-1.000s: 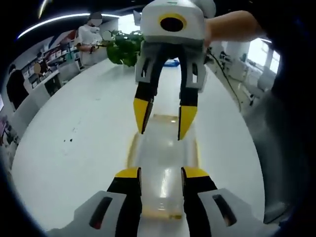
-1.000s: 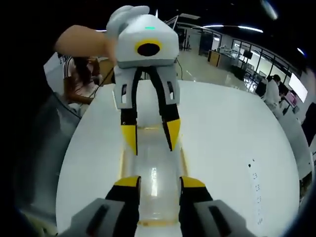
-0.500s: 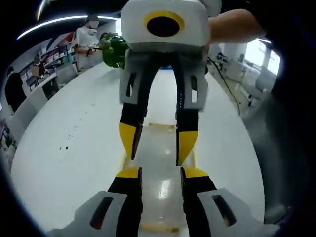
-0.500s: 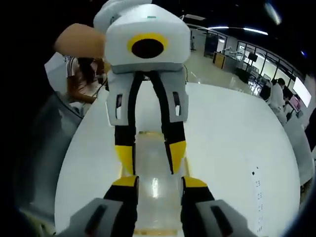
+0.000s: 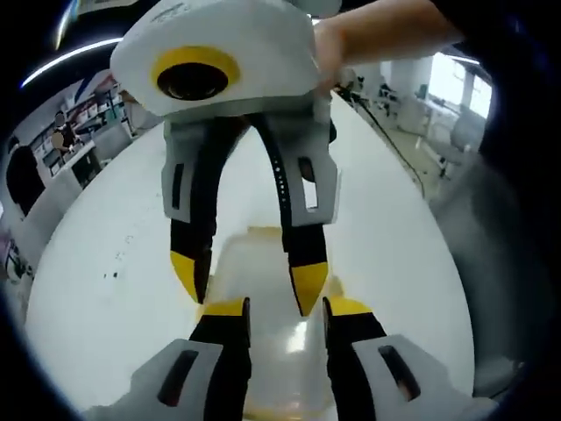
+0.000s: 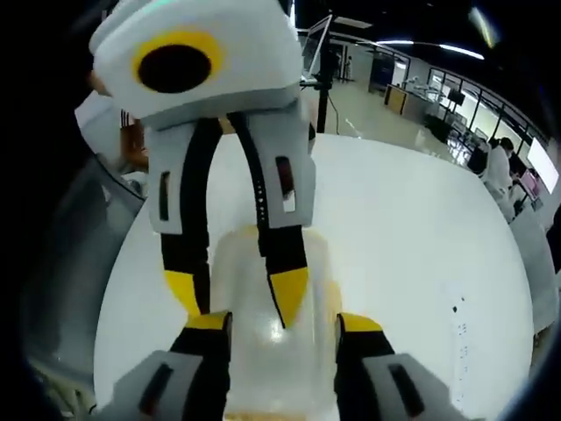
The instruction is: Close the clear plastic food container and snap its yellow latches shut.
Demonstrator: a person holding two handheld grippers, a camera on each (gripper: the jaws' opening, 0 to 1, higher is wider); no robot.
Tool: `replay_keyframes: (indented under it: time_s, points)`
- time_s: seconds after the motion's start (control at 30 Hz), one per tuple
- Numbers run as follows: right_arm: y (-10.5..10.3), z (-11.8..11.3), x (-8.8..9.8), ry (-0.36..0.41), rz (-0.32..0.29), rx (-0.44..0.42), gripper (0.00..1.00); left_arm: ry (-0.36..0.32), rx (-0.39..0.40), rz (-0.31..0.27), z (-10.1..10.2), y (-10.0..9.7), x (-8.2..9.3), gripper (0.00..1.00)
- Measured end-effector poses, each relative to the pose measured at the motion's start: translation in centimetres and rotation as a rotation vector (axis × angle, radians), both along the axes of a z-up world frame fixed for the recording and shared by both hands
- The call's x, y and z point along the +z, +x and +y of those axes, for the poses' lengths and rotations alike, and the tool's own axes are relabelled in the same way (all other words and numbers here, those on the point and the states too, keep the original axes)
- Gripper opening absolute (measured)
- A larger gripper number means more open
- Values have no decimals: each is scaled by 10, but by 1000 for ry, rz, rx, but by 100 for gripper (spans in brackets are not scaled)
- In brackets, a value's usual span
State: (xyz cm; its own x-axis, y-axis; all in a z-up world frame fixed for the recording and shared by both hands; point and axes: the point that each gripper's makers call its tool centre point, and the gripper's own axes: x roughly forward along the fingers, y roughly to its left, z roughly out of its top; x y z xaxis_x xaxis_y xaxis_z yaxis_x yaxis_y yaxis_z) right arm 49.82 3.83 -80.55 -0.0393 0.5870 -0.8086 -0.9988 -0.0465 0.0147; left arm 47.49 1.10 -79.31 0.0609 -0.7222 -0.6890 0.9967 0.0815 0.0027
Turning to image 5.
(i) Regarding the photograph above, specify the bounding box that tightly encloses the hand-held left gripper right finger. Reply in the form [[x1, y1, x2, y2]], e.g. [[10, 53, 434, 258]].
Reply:
[[322, 295, 479, 421]]

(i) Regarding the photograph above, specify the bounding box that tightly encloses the bright window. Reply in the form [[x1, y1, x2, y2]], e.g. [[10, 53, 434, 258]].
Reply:
[[430, 54, 493, 120]]

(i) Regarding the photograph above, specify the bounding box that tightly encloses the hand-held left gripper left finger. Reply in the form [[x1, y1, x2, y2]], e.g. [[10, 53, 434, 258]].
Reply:
[[130, 296, 254, 421]]

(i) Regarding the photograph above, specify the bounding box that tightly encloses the ceiling light strip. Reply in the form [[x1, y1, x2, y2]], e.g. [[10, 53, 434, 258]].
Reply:
[[20, 36, 126, 89]]

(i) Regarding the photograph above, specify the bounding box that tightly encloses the person's right hand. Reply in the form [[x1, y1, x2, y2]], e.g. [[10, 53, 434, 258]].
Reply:
[[311, 16, 352, 95]]

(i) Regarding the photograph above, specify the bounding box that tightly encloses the grey office chair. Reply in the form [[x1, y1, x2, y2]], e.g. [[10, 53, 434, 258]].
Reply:
[[450, 115, 488, 155]]

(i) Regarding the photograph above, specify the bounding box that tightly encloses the black chair back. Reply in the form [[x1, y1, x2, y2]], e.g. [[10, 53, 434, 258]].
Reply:
[[5, 146, 46, 217]]

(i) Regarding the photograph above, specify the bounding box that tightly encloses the person's dark shirt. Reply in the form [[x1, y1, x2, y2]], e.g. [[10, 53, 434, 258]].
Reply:
[[437, 0, 557, 396]]

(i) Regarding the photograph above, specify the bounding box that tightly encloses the shelf with white boxes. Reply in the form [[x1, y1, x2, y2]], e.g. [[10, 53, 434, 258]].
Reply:
[[25, 77, 133, 177]]

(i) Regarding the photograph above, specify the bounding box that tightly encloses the translucent plastic box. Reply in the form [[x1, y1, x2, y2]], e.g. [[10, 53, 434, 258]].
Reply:
[[199, 224, 350, 421]]

